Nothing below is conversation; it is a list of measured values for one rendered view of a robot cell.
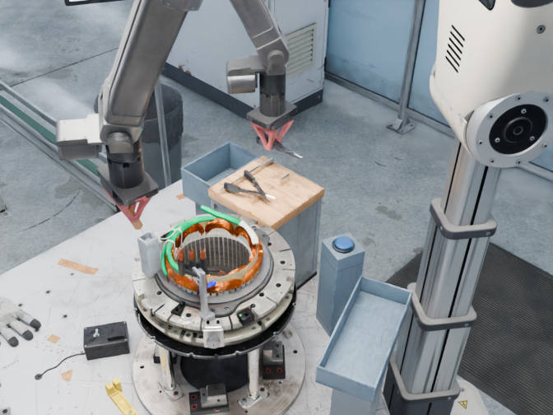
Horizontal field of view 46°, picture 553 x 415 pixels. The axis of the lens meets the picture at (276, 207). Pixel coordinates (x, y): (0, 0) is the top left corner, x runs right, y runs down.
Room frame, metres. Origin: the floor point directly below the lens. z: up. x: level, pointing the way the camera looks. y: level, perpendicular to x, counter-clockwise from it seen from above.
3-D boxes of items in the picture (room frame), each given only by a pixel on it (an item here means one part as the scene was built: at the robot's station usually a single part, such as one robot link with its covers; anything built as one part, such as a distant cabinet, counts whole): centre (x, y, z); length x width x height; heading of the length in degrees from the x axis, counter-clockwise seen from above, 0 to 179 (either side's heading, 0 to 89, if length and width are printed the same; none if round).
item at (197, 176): (1.32, 0.14, 0.92); 0.17 x 0.11 x 0.28; 139
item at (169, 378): (0.85, 0.22, 0.91); 0.02 x 0.02 x 0.21
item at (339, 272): (1.06, -0.15, 0.91); 0.07 x 0.07 x 0.25; 26
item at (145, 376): (0.93, 0.12, 0.80); 0.39 x 0.39 x 0.01
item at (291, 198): (1.22, 0.02, 1.05); 0.20 x 0.19 x 0.02; 49
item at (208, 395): (0.81, 0.12, 0.83); 0.05 x 0.04 x 0.02; 100
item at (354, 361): (0.80, -0.17, 0.92); 0.25 x 0.11 x 0.28; 157
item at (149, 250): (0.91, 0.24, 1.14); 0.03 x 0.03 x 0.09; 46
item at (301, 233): (1.22, 0.02, 0.91); 0.19 x 0.19 x 0.26; 49
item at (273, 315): (0.85, 0.00, 1.06); 0.09 x 0.04 x 0.01; 136
